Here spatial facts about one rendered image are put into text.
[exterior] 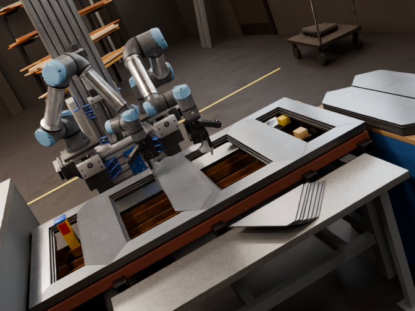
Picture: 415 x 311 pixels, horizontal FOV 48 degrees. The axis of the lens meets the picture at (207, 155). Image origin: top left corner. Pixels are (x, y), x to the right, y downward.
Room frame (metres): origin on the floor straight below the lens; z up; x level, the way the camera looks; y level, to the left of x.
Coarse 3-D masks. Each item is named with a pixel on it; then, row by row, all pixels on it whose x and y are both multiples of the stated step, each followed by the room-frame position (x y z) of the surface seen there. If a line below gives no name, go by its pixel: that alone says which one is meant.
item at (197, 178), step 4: (196, 176) 2.01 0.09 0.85; (200, 176) 1.99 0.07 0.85; (188, 180) 2.00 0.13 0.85; (192, 180) 1.99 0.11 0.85; (196, 180) 1.97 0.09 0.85; (200, 180) 1.95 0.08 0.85; (180, 184) 2.00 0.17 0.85; (184, 184) 1.98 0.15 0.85; (188, 184) 1.96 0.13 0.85; (192, 184) 1.95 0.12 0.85; (172, 188) 1.99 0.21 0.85; (176, 188) 1.98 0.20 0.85; (180, 188) 1.96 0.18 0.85; (184, 188) 1.94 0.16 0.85; (168, 192) 1.98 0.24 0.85; (172, 192) 1.96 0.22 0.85; (176, 192) 1.94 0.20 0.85; (168, 196) 1.93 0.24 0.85
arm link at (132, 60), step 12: (132, 48) 2.40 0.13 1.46; (132, 60) 2.36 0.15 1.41; (132, 72) 2.32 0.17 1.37; (144, 72) 2.29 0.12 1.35; (144, 84) 2.22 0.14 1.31; (144, 96) 2.19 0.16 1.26; (156, 96) 2.15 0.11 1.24; (144, 108) 2.13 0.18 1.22; (156, 108) 2.11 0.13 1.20; (168, 108) 2.13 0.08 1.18
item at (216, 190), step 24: (264, 120) 2.40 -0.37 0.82; (312, 120) 2.09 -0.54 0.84; (216, 144) 2.34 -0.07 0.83; (240, 144) 2.18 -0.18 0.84; (336, 144) 1.78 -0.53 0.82; (288, 168) 1.74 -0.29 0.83; (120, 192) 2.25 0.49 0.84; (216, 192) 1.77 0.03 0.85; (240, 192) 1.69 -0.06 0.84; (72, 216) 2.19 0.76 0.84; (120, 216) 2.02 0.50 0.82; (120, 264) 1.58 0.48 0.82; (72, 288) 1.55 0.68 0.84
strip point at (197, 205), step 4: (212, 192) 1.79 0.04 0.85; (204, 196) 1.78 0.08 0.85; (208, 196) 1.77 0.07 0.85; (196, 200) 1.78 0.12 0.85; (200, 200) 1.76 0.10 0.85; (204, 200) 1.75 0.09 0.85; (188, 204) 1.77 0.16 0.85; (192, 204) 1.76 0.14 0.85; (196, 204) 1.74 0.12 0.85; (200, 204) 1.73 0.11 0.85; (184, 208) 1.76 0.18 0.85; (188, 208) 1.74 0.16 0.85; (192, 208) 1.73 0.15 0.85; (196, 208) 1.71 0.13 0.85; (200, 208) 1.70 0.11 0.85
